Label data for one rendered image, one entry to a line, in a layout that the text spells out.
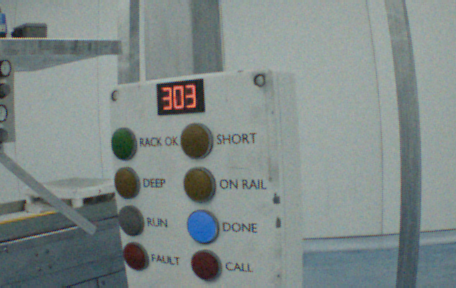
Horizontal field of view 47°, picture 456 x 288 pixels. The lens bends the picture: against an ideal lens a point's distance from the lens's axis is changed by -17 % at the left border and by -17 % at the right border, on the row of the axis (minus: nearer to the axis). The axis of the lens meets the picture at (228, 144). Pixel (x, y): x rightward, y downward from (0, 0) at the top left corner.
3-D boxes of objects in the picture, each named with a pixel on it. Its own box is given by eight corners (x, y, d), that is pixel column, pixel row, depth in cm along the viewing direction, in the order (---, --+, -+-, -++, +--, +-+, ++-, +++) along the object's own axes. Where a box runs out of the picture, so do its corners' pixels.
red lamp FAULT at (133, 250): (145, 272, 55) (141, 245, 55) (123, 268, 56) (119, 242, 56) (149, 270, 56) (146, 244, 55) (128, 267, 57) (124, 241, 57)
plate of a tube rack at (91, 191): (75, 185, 174) (74, 178, 173) (135, 188, 161) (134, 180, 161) (22, 194, 152) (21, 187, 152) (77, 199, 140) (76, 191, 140)
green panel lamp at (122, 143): (132, 159, 54) (129, 128, 54) (110, 159, 56) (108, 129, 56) (137, 158, 55) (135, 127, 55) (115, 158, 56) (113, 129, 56)
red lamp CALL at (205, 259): (217, 282, 51) (215, 253, 51) (190, 279, 52) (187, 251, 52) (222, 280, 52) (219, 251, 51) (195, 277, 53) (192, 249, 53)
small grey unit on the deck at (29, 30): (17, 45, 126) (18, 21, 126) (3, 50, 129) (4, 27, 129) (49, 45, 136) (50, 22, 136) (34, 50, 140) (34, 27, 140)
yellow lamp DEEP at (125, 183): (135, 199, 54) (132, 168, 54) (113, 197, 56) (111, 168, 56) (140, 198, 55) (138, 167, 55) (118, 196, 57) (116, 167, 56)
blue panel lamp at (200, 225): (214, 244, 51) (211, 212, 51) (186, 242, 52) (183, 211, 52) (219, 242, 51) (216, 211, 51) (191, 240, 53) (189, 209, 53)
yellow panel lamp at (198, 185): (211, 202, 50) (208, 168, 50) (183, 201, 52) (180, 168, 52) (216, 201, 51) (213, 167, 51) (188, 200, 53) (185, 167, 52)
